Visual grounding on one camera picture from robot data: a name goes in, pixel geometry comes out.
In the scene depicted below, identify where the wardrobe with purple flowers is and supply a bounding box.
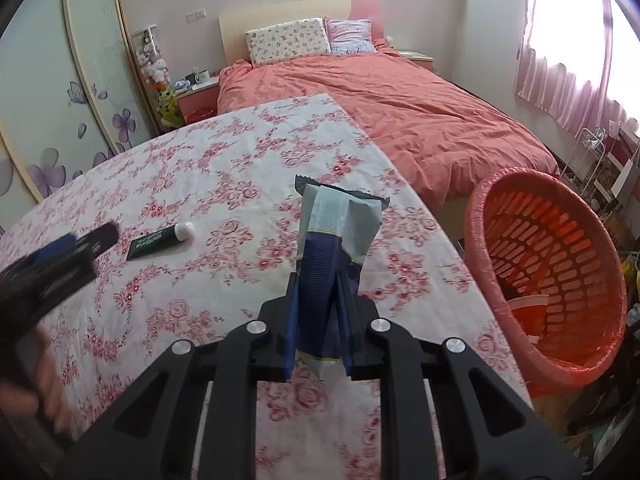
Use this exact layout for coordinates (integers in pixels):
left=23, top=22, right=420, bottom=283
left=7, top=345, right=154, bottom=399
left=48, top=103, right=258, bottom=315
left=1, top=0, right=156, bottom=231

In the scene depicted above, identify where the floral white pink tablecloth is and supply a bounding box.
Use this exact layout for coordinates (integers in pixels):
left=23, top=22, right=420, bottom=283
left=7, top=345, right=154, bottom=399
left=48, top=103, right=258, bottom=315
left=0, top=92, right=534, bottom=480

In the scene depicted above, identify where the white wall socket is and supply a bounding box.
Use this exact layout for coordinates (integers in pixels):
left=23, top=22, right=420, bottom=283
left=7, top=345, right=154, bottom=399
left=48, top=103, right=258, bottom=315
left=186, top=9, right=206, bottom=23

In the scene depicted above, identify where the dark green tube white cap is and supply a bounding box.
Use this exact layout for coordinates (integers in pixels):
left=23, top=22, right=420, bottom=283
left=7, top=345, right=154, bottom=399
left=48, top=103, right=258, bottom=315
left=127, top=221, right=195, bottom=261

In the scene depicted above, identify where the blue grey snack wrapper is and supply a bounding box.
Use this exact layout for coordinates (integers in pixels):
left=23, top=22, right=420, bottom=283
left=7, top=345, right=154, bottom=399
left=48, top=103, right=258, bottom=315
left=295, top=176, right=390, bottom=370

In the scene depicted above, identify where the clear tube of plush toys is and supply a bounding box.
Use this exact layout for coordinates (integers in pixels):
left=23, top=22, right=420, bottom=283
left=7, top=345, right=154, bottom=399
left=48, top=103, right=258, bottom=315
left=132, top=25, right=184, bottom=132

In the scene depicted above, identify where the pink bedside table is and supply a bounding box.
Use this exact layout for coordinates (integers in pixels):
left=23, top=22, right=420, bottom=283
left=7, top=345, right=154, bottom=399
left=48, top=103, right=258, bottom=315
left=177, top=76, right=220, bottom=125

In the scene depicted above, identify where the striped pink pillow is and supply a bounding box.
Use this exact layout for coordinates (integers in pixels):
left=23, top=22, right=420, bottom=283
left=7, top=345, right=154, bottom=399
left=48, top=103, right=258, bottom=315
left=323, top=18, right=375, bottom=55

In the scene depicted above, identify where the salmon pink bed duvet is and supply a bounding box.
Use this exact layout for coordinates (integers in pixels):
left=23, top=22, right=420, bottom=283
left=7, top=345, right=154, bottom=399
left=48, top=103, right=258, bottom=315
left=218, top=47, right=560, bottom=211

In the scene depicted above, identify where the red cup in basket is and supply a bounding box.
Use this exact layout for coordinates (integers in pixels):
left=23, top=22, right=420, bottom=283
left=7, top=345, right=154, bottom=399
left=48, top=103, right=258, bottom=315
left=508, top=295, right=549, bottom=344

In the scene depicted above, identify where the floral white pillow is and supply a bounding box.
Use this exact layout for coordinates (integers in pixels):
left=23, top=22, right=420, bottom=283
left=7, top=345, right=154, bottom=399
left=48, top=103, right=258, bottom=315
left=244, top=18, right=331, bottom=67

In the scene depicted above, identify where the person's left hand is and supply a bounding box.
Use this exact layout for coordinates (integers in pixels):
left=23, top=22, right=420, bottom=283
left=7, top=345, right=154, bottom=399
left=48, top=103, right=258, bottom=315
left=1, top=326, right=72, bottom=434

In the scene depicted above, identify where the pink window curtain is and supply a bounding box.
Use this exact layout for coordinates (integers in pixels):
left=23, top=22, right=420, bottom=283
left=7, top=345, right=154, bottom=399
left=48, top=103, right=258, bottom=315
left=514, top=0, right=639, bottom=134

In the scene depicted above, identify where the white wire storage rack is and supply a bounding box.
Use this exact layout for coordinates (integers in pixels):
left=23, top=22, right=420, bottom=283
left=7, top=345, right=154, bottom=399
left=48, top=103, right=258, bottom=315
left=561, top=127, right=620, bottom=214

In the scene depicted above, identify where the orange plastic laundry basket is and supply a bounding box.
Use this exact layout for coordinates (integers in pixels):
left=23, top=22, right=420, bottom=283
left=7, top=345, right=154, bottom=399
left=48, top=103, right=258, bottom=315
left=464, top=168, right=627, bottom=396

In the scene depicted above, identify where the far bedside table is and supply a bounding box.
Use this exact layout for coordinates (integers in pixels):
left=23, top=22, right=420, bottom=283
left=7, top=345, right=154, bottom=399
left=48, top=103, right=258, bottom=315
left=398, top=51, right=434, bottom=72

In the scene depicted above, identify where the cream pink headboard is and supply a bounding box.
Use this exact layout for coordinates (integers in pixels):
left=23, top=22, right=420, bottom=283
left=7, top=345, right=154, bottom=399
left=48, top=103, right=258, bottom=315
left=218, top=0, right=386, bottom=68

